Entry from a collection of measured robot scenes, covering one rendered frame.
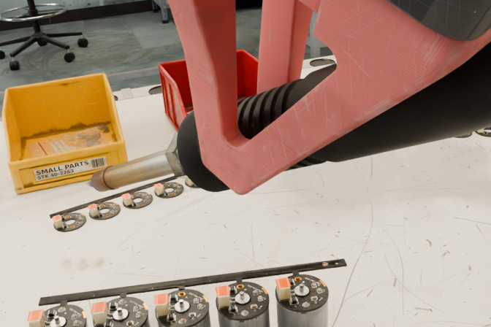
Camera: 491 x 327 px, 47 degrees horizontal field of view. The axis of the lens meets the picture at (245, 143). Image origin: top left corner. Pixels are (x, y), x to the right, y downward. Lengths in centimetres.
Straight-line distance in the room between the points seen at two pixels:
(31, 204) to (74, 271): 11
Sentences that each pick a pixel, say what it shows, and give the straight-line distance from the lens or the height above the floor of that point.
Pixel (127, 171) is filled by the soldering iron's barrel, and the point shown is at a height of 90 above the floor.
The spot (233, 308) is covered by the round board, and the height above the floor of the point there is 81.
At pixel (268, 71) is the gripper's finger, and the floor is 94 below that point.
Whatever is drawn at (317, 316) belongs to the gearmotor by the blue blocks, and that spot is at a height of 81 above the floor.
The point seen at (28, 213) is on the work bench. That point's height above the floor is 75.
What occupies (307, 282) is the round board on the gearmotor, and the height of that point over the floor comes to 81.
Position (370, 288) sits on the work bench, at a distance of 37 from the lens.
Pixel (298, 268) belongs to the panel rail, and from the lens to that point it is 29.
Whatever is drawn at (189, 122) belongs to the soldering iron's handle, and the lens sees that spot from 15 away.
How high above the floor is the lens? 99
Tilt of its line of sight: 26 degrees down
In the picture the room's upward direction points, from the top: 4 degrees counter-clockwise
